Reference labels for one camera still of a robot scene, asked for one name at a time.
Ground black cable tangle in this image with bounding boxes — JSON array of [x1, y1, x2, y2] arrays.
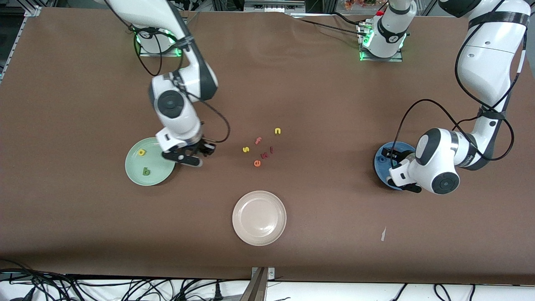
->
[[0, 259, 251, 301]]

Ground orange artificial flowers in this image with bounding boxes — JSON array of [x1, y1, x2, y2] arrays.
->
[[345, 0, 389, 11]]

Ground beige round plate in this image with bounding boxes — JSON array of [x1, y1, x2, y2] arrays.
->
[[232, 191, 287, 246]]

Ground grey power strip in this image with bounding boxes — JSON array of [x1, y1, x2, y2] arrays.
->
[[244, 0, 306, 13]]

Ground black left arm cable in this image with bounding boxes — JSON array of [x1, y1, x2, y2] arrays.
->
[[378, 0, 528, 161]]

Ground brown table cover sheet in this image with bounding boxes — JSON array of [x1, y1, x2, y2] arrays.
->
[[0, 8, 535, 286]]

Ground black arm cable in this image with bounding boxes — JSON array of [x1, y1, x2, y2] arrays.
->
[[378, 0, 528, 161], [104, 0, 231, 143]]

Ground blue round plate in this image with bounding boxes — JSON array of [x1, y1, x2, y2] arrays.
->
[[374, 141, 416, 191]]

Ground green round plate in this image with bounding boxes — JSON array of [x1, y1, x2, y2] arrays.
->
[[125, 137, 176, 186]]

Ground dark grey pole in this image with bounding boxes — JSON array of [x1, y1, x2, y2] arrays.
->
[[239, 268, 268, 301]]

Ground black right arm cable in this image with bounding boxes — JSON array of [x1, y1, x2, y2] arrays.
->
[[104, 0, 231, 143]]

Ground black cable on cover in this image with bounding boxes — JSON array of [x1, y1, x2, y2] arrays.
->
[[293, 14, 370, 39]]

